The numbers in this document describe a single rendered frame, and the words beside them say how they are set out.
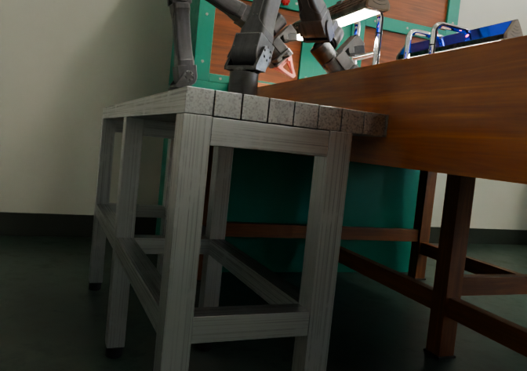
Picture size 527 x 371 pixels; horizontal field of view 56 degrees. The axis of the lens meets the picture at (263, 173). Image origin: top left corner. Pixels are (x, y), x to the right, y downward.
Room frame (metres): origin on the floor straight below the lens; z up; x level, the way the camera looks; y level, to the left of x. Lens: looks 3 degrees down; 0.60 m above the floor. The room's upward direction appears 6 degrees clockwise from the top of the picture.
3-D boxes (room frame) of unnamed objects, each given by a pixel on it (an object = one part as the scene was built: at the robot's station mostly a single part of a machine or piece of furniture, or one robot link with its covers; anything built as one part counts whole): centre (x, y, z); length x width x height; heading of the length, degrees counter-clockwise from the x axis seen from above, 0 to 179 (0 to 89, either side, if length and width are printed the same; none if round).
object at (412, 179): (2.64, -0.19, 0.42); 1.36 x 0.55 x 0.84; 112
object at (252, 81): (1.09, 0.06, 0.71); 0.20 x 0.07 x 0.08; 24
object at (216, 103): (1.47, -0.04, 0.65); 1.20 x 0.90 x 0.04; 24
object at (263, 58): (1.10, 0.06, 0.77); 0.09 x 0.06 x 0.06; 59
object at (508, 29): (2.04, -0.70, 1.08); 0.62 x 0.08 x 0.07; 22
